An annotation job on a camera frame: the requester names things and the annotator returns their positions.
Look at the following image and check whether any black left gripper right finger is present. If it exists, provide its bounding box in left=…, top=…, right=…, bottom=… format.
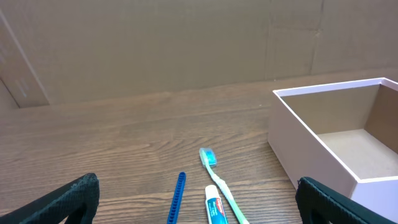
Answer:
left=295, top=177, right=394, bottom=224

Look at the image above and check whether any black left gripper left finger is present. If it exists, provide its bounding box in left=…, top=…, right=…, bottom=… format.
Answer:
left=1, top=173, right=100, bottom=224

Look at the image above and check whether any small toothpaste tube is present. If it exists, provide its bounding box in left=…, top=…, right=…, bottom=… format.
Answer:
left=205, top=185, right=228, bottom=224

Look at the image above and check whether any green white toothbrush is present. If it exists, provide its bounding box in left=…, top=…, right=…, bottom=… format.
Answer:
left=199, top=147, right=249, bottom=224

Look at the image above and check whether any white open cardboard box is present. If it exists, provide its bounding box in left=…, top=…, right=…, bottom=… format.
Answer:
left=268, top=78, right=397, bottom=222

